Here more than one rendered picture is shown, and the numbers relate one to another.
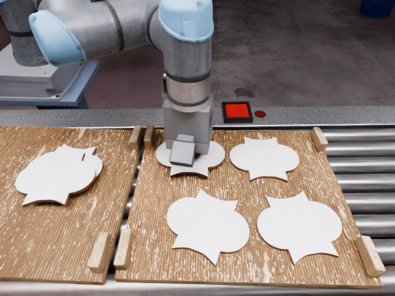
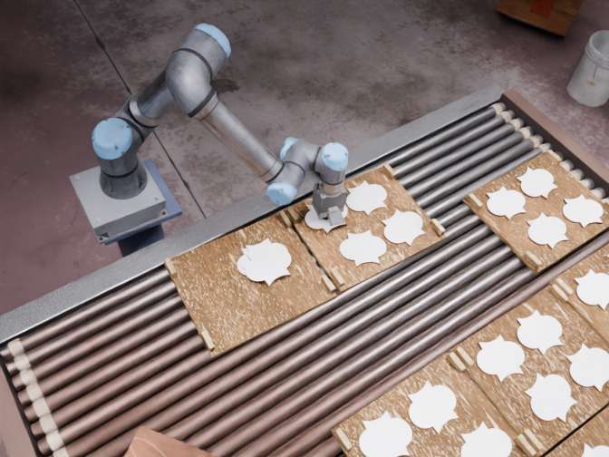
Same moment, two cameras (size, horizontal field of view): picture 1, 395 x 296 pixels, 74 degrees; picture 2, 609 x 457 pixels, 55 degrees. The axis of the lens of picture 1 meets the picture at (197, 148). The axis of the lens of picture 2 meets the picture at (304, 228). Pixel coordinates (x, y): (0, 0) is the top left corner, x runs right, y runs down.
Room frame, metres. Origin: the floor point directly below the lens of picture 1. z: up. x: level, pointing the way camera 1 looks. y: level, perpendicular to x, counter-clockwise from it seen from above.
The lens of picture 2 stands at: (-0.47, 0.76, 2.49)
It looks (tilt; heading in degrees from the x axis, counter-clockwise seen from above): 55 degrees down; 323
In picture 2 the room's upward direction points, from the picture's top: 6 degrees clockwise
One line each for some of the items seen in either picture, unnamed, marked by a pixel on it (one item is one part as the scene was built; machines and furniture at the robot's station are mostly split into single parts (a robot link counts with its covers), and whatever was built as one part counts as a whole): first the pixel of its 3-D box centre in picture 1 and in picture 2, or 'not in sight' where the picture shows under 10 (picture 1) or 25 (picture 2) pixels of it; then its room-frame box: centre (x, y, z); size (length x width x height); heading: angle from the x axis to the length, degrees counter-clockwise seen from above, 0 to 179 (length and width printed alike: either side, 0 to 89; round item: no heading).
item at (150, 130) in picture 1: (149, 135); (292, 215); (0.45, 0.11, 0.95); 0.06 x 0.02 x 0.03; 179
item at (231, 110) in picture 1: (236, 112); not in sight; (0.57, -0.11, 0.92); 0.06 x 0.06 x 0.01; 1
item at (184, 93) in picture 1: (186, 83); (330, 180); (0.39, 0.02, 1.12); 0.08 x 0.08 x 0.05
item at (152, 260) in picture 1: (237, 190); (363, 224); (0.31, -0.08, 0.93); 0.41 x 0.35 x 0.02; 89
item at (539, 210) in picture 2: not in sight; (542, 206); (0.06, -0.65, 0.94); 0.41 x 0.35 x 0.04; 91
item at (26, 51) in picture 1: (34, 40); (121, 171); (0.84, 0.52, 1.01); 0.15 x 0.15 x 0.10
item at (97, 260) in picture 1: (100, 251); (327, 284); (0.18, 0.15, 0.95); 0.06 x 0.02 x 0.03; 177
